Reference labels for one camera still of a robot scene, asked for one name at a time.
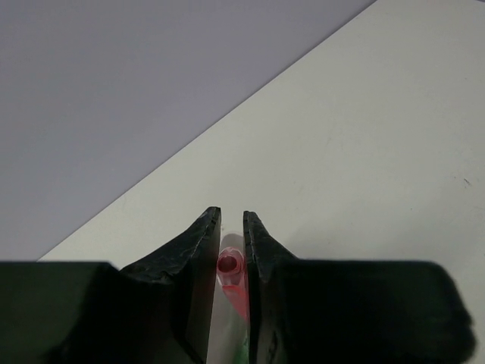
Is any pink eraser case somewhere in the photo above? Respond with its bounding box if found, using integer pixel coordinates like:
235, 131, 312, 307
217, 232, 249, 323

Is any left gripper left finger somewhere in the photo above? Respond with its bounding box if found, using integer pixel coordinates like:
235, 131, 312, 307
1, 207, 221, 363

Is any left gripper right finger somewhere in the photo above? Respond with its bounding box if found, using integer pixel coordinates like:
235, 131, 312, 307
243, 212, 476, 363

